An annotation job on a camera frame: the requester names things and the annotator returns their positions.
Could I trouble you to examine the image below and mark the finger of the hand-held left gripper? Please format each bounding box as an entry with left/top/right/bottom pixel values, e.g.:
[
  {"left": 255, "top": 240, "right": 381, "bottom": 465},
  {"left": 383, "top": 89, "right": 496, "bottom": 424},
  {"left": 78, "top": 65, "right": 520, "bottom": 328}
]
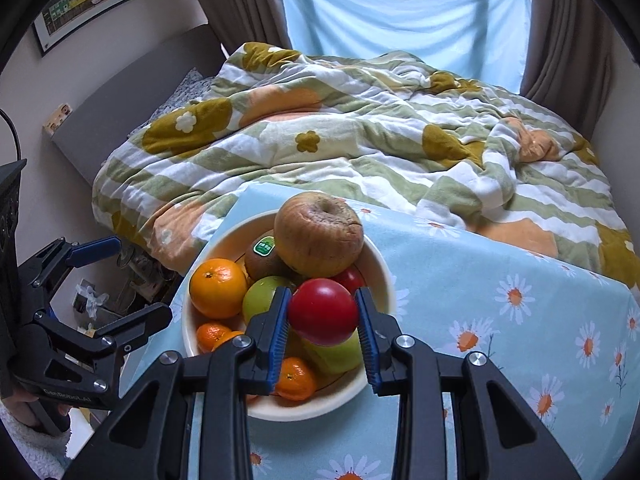
[
  {"left": 17, "top": 236, "right": 123, "bottom": 311},
  {"left": 32, "top": 302, "right": 173, "bottom": 396}
]

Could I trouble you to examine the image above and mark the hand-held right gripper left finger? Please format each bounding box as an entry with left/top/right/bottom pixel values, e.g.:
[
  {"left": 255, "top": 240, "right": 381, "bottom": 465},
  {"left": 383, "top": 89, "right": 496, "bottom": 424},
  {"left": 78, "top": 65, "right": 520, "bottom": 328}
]
[{"left": 62, "top": 286, "right": 293, "bottom": 480}]

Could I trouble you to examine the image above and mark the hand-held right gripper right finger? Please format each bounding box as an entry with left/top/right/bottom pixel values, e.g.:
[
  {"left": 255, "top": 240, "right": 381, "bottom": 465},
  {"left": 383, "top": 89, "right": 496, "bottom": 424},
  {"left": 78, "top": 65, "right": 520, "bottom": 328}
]
[{"left": 354, "top": 287, "right": 583, "bottom": 480}]

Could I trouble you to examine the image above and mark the green apple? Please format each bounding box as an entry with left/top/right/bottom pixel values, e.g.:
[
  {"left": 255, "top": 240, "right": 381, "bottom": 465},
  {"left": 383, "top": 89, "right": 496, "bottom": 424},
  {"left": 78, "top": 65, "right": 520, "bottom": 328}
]
[{"left": 242, "top": 276, "right": 298, "bottom": 333}]

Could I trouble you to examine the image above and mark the cream bowl with yellow inside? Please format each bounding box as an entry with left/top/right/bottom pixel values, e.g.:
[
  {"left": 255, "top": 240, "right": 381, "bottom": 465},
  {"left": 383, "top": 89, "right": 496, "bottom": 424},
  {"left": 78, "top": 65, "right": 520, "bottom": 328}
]
[{"left": 181, "top": 210, "right": 399, "bottom": 422}]

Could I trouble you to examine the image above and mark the large orange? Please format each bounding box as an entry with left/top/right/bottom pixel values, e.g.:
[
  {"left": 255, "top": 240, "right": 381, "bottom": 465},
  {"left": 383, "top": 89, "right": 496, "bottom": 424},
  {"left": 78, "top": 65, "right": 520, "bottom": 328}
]
[{"left": 189, "top": 258, "right": 249, "bottom": 319}]

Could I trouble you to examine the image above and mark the wrinkled yellow-brown apple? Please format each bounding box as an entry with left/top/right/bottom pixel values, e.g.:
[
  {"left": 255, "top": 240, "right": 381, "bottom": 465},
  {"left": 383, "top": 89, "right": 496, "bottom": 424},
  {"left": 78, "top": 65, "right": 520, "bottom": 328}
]
[{"left": 273, "top": 191, "right": 364, "bottom": 279}]

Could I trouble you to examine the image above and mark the person's left forearm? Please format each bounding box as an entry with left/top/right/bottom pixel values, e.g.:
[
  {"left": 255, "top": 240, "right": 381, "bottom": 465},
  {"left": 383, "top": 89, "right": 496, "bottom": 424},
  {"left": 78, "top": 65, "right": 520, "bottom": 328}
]
[{"left": 0, "top": 404, "right": 73, "bottom": 480}]

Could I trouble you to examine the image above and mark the person's left hand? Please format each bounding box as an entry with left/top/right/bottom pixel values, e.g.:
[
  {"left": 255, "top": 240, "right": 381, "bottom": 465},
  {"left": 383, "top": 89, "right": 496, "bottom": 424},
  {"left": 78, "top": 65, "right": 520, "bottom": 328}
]
[{"left": 0, "top": 391, "right": 43, "bottom": 417}]

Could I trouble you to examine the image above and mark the yellow-green apple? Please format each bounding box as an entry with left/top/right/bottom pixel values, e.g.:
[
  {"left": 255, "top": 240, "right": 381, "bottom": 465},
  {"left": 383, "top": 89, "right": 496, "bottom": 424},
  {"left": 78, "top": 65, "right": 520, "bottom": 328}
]
[{"left": 300, "top": 327, "right": 363, "bottom": 376}]

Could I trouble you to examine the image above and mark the clear glass jar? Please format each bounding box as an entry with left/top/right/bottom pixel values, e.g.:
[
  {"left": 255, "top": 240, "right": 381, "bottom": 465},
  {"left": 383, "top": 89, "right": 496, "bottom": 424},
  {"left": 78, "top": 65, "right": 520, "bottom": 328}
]
[{"left": 117, "top": 245, "right": 156, "bottom": 291}]

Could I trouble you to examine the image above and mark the small mandarin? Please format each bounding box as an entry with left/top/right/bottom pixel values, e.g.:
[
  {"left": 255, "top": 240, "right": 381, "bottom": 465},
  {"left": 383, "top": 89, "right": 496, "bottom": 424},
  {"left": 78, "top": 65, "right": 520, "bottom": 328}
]
[
  {"left": 196, "top": 322, "right": 233, "bottom": 354},
  {"left": 275, "top": 357, "right": 318, "bottom": 402}
]

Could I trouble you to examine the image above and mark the white crumpled paper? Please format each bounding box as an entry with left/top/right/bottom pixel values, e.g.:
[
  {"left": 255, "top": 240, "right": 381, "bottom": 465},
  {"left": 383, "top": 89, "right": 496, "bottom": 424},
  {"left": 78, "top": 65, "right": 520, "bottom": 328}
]
[{"left": 75, "top": 284, "right": 108, "bottom": 318}]

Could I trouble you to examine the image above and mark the red cherry tomato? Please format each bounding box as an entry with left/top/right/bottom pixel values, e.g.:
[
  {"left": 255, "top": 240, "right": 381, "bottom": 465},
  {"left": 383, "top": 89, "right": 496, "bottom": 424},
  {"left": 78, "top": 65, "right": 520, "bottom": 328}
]
[{"left": 330, "top": 266, "right": 367, "bottom": 297}]

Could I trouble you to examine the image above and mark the brown kiwi with green sticker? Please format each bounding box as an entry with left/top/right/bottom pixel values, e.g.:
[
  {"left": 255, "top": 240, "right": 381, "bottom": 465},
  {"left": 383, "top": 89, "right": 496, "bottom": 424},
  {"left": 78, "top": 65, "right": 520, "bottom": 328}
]
[{"left": 244, "top": 232, "right": 296, "bottom": 282}]

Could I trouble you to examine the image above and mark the light blue daisy tablecloth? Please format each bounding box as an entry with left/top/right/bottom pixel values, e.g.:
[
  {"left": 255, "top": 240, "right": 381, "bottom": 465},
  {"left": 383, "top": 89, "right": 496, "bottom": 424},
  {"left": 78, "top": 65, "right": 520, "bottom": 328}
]
[{"left": 120, "top": 182, "right": 640, "bottom": 480}]

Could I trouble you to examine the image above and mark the grey bed headboard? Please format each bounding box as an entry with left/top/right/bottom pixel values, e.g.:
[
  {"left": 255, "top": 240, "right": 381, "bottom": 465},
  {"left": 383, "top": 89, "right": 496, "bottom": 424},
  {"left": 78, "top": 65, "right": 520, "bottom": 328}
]
[{"left": 52, "top": 22, "right": 236, "bottom": 176}]

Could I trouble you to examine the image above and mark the grey patterned pillow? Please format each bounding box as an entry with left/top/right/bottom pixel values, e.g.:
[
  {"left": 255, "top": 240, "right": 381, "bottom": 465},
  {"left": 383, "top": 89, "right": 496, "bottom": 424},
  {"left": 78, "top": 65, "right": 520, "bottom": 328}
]
[{"left": 127, "top": 67, "right": 216, "bottom": 138}]

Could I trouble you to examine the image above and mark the green striped flower blanket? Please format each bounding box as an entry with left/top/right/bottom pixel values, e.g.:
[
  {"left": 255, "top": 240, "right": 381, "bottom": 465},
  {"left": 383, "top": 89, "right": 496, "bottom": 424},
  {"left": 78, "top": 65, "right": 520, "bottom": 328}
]
[{"left": 92, "top": 41, "right": 640, "bottom": 291}]

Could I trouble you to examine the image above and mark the brown curtain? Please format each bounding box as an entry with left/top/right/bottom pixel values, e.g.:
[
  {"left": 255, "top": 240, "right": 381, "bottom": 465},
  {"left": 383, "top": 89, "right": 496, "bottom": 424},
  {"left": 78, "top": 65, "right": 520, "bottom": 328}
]
[
  {"left": 197, "top": 0, "right": 296, "bottom": 53},
  {"left": 520, "top": 0, "right": 626, "bottom": 128}
]

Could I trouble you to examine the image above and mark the light blue sheer curtain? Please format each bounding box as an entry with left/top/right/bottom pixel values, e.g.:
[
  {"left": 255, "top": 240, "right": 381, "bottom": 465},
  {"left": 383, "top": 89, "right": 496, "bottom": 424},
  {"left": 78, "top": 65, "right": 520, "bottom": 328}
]
[{"left": 274, "top": 0, "right": 533, "bottom": 96}]

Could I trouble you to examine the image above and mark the black cable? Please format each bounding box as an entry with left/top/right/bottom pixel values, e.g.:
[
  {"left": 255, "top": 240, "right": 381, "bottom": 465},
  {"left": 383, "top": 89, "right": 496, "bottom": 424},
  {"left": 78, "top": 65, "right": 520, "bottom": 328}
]
[{"left": 0, "top": 108, "right": 22, "bottom": 163}]

